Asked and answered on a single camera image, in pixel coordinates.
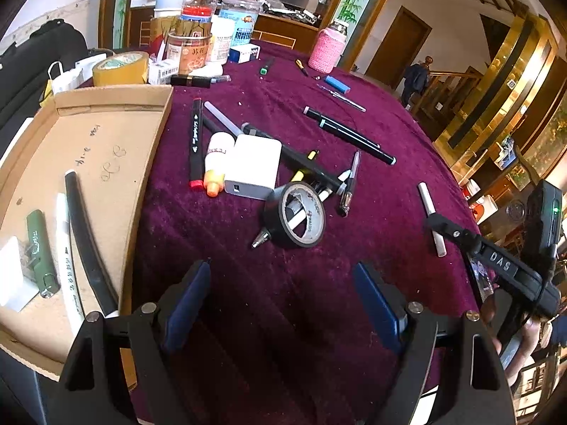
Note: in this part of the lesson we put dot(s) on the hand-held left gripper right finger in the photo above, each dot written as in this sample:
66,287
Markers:
376,307

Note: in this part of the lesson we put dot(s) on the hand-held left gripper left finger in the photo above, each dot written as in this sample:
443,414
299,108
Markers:
190,305

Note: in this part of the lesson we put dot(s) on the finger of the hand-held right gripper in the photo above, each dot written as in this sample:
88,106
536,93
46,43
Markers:
447,228

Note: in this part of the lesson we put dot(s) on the clear gel pen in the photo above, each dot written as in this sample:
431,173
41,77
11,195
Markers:
350,186

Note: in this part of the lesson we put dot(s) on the black tape roll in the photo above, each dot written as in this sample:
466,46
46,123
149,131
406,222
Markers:
271,212

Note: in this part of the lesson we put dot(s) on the black marker with teal band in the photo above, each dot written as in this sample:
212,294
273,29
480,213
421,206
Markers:
354,137

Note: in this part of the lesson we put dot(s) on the yellow black pen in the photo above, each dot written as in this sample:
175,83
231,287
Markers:
312,155

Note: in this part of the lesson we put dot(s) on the long black marker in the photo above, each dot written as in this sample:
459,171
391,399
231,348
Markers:
288,152

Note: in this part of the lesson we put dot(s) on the cardboard tray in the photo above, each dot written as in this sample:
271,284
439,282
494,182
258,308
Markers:
88,150

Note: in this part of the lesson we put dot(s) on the person's right hand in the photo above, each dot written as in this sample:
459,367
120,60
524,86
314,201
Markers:
527,345

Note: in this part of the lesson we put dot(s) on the white stick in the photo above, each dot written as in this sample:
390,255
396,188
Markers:
427,203

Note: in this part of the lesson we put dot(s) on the purple velvet tablecloth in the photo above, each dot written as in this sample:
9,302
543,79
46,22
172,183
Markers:
274,318

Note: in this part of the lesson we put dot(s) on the black metal-tipped tool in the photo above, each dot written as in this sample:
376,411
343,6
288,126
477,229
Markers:
264,235

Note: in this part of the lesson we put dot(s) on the black flat strip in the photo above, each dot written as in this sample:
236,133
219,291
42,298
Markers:
86,230

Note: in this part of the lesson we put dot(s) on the white marker with print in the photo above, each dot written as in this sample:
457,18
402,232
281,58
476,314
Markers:
66,248

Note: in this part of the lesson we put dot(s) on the wooden stair railing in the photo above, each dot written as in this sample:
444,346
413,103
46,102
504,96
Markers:
447,84

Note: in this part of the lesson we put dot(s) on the white bottle with orange cap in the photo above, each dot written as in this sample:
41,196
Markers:
218,155

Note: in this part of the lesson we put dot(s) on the white power bank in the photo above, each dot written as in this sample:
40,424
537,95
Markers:
254,161

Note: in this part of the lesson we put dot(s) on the clear tester pen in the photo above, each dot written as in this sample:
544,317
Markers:
350,102

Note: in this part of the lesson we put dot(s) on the green lighter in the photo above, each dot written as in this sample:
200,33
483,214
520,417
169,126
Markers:
39,248

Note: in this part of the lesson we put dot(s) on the black marker with red cap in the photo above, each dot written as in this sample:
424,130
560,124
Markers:
195,141

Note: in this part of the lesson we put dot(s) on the white charger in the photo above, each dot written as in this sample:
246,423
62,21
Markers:
11,274

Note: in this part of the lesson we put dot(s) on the blue lighter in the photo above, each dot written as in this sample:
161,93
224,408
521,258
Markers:
336,83

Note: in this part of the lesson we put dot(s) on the thin black pen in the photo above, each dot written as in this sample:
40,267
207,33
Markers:
209,122

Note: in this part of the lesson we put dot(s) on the wooden door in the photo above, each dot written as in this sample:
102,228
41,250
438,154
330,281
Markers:
394,48

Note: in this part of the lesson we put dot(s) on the translucent white pen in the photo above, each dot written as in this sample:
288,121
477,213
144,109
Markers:
219,117

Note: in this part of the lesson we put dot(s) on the pink knitted bottle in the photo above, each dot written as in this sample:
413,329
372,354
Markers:
327,51

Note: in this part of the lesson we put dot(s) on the yellow black screwdriver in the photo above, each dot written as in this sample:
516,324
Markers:
302,67

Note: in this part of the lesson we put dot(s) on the short clear pen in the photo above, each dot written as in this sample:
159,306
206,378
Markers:
220,79

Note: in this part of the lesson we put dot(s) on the small white barcode box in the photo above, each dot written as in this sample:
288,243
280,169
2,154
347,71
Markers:
161,73

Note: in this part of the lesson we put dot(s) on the white tube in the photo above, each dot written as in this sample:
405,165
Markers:
208,71

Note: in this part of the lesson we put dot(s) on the yellow tape roll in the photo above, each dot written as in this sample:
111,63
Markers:
117,75

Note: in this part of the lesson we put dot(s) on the black pen with green tip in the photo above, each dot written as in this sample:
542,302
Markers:
264,70

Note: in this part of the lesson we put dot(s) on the clear jar with brown label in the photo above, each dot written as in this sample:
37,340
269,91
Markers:
188,55

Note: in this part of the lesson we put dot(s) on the blue and white box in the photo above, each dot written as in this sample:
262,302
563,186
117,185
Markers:
241,54

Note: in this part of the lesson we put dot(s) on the wooden sideboard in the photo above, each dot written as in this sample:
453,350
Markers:
283,31

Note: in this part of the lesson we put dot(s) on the white paper bag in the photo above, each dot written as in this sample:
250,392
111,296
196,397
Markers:
66,80

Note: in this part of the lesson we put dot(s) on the white medicine bottle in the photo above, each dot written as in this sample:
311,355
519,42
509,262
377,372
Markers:
220,42

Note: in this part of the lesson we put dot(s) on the gold box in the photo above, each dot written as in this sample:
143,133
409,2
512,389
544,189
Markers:
158,35

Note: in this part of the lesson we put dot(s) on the patterned jar with red lid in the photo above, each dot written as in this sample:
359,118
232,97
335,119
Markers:
195,24

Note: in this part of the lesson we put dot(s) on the large jar with blue label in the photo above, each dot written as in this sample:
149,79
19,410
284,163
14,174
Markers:
241,22

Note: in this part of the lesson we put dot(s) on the black padded chair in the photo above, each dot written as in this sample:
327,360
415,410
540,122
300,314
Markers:
35,53

